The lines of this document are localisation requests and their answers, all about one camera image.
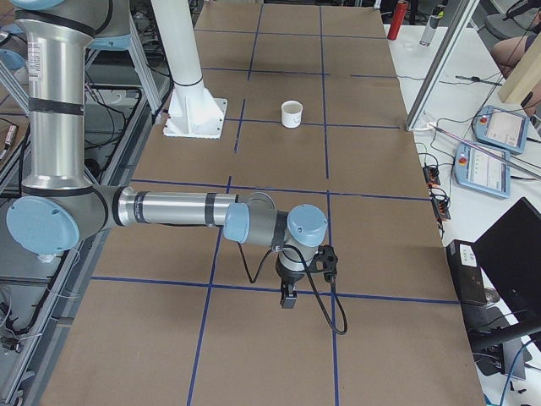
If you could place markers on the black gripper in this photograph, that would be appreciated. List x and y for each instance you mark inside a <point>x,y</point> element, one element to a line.
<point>288,277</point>

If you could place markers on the white mug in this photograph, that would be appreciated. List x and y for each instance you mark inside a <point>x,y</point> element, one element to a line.
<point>291,114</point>

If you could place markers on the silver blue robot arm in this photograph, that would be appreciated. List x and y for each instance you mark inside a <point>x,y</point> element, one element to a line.
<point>60,206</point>

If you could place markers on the brown paper table cover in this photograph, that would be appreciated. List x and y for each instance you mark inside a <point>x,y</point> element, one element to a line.
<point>169,317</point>

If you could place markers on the black orange power strip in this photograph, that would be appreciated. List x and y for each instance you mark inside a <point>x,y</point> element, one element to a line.
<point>440,200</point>

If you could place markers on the black laptop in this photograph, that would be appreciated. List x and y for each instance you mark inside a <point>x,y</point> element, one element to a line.
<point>508,253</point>

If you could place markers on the near blue teach pendant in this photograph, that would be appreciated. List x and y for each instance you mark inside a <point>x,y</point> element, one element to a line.
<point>479,171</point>

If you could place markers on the blue teach pendant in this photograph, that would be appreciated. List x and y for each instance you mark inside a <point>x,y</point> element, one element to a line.
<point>502,128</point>
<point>479,171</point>

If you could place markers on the far blue teach pendant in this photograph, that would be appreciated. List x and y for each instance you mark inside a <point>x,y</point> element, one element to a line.
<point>502,128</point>

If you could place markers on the red water bottle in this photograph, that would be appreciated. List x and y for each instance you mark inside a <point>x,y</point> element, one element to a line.
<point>397,19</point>

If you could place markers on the clear water bottle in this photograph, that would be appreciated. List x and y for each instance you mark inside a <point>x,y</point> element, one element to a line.
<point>429,30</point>

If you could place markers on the wooden beam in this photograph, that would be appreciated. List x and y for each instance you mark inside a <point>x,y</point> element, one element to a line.
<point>528,77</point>

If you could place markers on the seated person black shirt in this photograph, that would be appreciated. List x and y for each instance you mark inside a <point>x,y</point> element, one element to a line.
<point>509,52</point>

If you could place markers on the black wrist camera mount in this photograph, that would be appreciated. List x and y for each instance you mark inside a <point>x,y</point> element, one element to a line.
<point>325,262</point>

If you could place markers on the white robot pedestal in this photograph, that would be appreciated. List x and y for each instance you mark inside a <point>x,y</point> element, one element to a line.
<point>193,111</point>

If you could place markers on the aluminium side frame rail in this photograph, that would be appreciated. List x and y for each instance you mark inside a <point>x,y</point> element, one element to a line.
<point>43,297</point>

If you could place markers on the aluminium frame post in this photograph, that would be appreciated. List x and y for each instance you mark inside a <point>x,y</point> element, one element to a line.
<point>459,22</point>

